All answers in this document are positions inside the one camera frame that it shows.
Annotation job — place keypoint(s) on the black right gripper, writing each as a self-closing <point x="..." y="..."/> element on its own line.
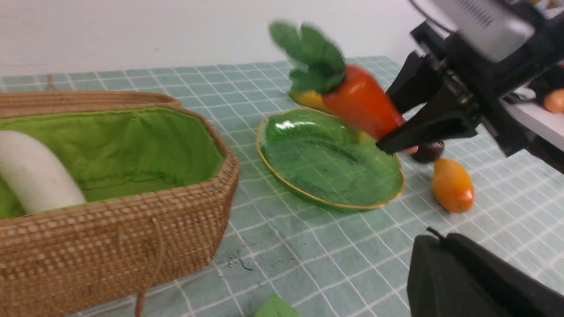
<point x="447" y="115"/>

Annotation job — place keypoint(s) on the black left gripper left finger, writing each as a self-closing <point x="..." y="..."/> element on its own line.
<point x="440" y="286"/>

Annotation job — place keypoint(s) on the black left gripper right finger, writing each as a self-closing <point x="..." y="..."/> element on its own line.
<point x="515" y="292"/>

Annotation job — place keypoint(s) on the purple toy mangosteen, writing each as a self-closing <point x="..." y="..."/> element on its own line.
<point x="429" y="153"/>

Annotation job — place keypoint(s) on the orange toy carrot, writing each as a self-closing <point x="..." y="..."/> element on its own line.
<point x="347" y="90"/>

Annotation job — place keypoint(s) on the orange toy mango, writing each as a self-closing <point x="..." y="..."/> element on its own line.
<point x="452" y="186"/>

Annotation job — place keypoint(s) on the yellow toy banana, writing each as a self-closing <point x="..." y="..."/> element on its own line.
<point x="308" y="99"/>

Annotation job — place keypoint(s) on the white toy radish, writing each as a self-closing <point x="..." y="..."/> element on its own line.
<point x="35" y="175"/>

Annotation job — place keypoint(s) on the checkered green tablecloth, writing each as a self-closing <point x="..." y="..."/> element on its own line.
<point x="328" y="263"/>

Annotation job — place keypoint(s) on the green glass leaf plate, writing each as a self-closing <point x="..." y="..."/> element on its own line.
<point x="321" y="159"/>

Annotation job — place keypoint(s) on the green foam cube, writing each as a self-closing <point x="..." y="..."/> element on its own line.
<point x="275" y="306"/>

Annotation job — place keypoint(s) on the woven wicker basket green lining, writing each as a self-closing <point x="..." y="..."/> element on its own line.
<point x="159" y="182"/>

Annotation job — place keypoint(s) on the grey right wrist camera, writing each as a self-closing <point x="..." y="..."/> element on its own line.
<point x="489" y="26"/>

